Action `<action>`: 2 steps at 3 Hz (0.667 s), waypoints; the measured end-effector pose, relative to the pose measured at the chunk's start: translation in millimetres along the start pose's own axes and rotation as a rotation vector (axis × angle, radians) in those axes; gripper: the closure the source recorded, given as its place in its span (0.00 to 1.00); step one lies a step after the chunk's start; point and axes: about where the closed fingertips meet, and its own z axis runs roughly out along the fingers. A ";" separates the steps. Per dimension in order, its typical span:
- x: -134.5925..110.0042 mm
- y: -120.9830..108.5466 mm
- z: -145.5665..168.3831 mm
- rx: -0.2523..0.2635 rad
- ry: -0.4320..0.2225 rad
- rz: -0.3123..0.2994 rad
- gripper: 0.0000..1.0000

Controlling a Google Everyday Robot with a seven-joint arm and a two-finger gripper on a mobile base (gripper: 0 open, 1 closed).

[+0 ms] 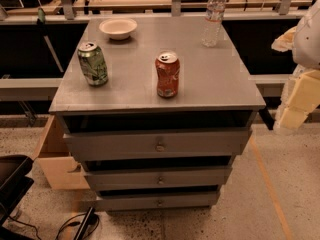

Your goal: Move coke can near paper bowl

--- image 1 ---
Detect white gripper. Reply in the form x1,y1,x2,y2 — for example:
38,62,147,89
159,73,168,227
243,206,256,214
271,27,320,130

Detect red coke can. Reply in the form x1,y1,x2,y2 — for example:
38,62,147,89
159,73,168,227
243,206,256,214
155,50,180,98

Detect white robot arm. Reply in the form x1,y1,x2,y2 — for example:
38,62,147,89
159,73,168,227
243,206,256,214
271,0,320,132

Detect white paper bowl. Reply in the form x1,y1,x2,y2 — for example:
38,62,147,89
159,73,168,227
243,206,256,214
99,18,137,40

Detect green soda can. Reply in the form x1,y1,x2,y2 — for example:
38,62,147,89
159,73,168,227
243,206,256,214
77,41,108,86

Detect top grey drawer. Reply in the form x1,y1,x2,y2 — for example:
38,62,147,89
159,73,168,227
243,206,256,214
64,129,251,161

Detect grey drawer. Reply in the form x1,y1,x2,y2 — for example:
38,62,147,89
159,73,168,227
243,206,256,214
64,129,251,161
95,191,220,211
84,167,232,191

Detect middle grey drawer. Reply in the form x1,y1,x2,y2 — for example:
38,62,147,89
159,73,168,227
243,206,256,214
84,167,232,191

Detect clear plastic water bottle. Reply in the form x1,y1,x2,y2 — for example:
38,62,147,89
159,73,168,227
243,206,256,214
202,0,227,47

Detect grey drawer cabinet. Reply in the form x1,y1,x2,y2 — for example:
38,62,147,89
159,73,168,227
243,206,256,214
50,16,265,206

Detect bottom grey drawer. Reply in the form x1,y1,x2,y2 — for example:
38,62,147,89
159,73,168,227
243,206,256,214
95,191,220,211

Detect light wooden box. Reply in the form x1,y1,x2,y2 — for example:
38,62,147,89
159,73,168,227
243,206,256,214
32,115,89,190

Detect black bin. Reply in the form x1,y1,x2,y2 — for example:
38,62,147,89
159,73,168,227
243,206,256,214
0,154,34,224

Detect black cable on floor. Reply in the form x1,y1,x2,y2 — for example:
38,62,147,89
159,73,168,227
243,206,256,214
54,207,101,240

